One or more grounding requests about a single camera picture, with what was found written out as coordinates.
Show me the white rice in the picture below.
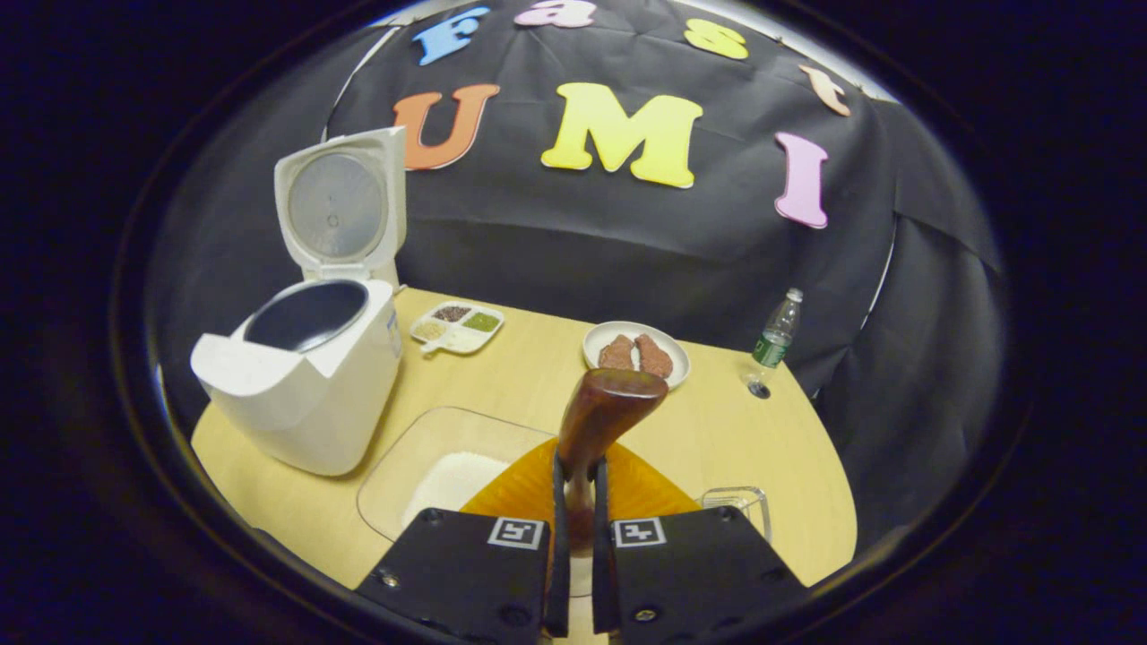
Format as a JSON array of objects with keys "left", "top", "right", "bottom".
[{"left": 403, "top": 451, "right": 512, "bottom": 529}]

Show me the brown meat piece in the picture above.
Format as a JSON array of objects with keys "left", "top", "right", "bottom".
[
  {"left": 634, "top": 333, "right": 674, "bottom": 379},
  {"left": 598, "top": 334, "right": 637, "bottom": 373}
]

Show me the clear plastic water bottle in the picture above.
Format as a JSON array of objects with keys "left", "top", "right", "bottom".
[{"left": 751, "top": 288, "right": 804, "bottom": 382}]

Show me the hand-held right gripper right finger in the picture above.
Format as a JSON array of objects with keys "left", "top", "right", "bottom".
[{"left": 591, "top": 441, "right": 807, "bottom": 645}]

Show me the white rice cooker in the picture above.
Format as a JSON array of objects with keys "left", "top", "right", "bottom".
[{"left": 190, "top": 125, "right": 409, "bottom": 477}]

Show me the clear glass tray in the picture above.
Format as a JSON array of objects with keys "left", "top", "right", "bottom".
[{"left": 357, "top": 406, "right": 561, "bottom": 547}]

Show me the white round plate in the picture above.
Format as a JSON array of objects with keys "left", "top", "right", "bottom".
[{"left": 582, "top": 321, "right": 692, "bottom": 391}]

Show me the wooden spoon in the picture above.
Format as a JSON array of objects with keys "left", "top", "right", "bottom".
[{"left": 556, "top": 368, "right": 669, "bottom": 556}]

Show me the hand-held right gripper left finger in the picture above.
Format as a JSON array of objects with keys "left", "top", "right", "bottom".
[{"left": 356, "top": 437, "right": 572, "bottom": 645}]

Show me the clear chopstick holder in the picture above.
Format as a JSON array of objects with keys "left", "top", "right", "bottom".
[{"left": 697, "top": 486, "right": 773, "bottom": 543}]

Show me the white divided grain dish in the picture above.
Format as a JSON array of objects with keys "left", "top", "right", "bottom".
[{"left": 410, "top": 301, "right": 505, "bottom": 357}]

